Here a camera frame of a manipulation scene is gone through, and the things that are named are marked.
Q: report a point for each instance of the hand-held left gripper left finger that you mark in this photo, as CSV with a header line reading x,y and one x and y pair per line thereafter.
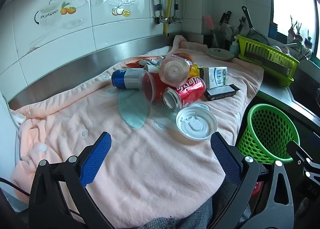
x,y
96,159

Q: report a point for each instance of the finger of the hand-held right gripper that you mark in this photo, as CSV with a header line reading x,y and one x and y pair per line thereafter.
x,y
305,159

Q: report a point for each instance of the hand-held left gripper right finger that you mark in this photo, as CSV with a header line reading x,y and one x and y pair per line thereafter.
x,y
225,159

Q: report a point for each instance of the green perforated plastic basket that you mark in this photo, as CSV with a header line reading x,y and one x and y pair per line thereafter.
x,y
252,141

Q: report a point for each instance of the white plastic cup lid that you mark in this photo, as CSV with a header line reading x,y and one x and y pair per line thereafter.
x,y
197,124

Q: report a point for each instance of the black cardboard box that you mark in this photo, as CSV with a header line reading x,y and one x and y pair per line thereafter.
x,y
220,92

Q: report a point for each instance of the red cola can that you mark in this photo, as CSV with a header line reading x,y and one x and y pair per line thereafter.
x,y
190,89

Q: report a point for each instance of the white milk carton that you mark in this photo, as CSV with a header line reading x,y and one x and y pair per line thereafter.
x,y
216,76

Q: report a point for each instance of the blue and silver drink can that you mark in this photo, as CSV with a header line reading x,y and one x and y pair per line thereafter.
x,y
122,76

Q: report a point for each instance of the yellow snack wrapper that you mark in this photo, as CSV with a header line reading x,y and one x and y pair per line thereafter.
x,y
195,70

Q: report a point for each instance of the red cartoon print paper cup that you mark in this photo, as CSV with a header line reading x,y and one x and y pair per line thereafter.
x,y
157,86

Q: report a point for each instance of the red chip bag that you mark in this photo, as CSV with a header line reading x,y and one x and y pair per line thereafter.
x,y
132,64

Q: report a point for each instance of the red instant noodle bowl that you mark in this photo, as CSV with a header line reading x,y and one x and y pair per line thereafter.
x,y
175,70

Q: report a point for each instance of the pink blanket with teal print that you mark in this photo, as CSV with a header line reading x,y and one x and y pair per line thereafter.
x,y
125,156

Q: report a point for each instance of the red bucket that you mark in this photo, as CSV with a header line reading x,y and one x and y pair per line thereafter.
x,y
255,190

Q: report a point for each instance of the person's grey plaid leg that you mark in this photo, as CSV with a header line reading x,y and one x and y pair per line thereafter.
x,y
195,214

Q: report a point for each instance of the metal baking tray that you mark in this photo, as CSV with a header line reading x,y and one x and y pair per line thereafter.
x,y
272,65

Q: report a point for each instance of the beige ceramic plate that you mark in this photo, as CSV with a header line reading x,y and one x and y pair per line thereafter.
x,y
220,55

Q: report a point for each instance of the cutlery bundle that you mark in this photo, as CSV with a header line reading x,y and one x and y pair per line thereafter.
x,y
305,52

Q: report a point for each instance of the green plastic dish rack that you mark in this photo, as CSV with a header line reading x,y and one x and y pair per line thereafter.
x,y
275,56

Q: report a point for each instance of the teal dish soap bottle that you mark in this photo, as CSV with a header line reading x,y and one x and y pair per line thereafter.
x,y
233,49

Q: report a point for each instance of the dark utensil holder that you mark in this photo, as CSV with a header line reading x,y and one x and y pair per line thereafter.
x,y
217,40

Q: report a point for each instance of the potted plants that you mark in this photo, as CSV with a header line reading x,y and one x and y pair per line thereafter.
x,y
295,34

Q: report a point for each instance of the blue cup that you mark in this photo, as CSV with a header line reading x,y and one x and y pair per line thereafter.
x,y
273,30

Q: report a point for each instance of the pink brush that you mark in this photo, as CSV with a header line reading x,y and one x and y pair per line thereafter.
x,y
210,22

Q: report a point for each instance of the metal water valves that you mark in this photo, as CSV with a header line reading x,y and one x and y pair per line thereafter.
x,y
165,20

